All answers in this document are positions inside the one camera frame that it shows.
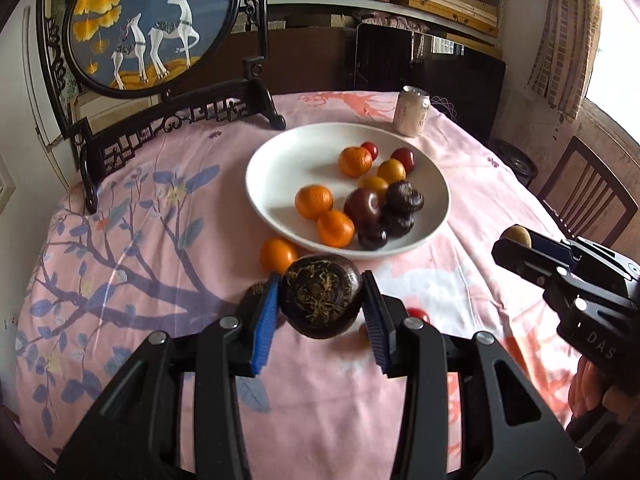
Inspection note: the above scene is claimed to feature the yellow-orange fruit in plate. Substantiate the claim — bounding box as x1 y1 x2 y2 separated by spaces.
376 158 407 184

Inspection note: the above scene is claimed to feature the bright red cherry tomato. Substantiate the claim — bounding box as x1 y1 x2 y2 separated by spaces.
390 148 416 174

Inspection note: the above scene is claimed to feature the orange tangerine in pile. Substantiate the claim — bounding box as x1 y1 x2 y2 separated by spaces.
316 210 355 248

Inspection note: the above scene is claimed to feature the orange tangerine beside plate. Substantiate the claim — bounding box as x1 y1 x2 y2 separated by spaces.
259 237 299 274

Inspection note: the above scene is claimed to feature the yellow cherry tomato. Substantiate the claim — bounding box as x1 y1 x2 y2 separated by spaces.
358 176 388 204

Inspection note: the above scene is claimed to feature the round deer painting screen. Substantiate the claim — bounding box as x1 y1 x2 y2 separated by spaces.
63 0 240 99

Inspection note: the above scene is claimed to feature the small orange tangerine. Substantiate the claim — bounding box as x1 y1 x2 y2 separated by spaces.
294 184 333 221

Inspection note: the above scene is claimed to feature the pink patterned tablecloth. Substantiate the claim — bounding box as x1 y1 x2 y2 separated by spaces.
15 112 578 479

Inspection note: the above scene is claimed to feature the small red fruit hidden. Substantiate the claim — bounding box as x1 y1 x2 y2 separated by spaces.
361 141 378 160

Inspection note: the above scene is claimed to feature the pale drink can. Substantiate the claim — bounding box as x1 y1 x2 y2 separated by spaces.
393 86 431 138

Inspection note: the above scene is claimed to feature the person's right hand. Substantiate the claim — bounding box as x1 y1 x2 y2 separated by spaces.
567 356 639 424

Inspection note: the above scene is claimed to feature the dark red plum in pile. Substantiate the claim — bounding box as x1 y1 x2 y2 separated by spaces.
343 188 381 229

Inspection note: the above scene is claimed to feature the white oval plate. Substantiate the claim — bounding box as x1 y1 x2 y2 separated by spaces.
245 122 450 260

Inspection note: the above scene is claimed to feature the striped window curtain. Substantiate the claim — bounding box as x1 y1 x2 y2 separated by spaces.
528 0 602 122

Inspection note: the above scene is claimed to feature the orange tangerine in plate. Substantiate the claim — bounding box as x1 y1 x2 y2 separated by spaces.
338 146 373 178

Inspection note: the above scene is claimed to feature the dark wooden chair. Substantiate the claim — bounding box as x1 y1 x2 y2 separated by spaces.
537 136 639 248

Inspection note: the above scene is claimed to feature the black carved screen stand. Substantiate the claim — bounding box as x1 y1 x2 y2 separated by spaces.
35 0 286 212

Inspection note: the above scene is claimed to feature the brown longan fruit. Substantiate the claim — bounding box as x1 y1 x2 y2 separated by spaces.
500 224 533 248

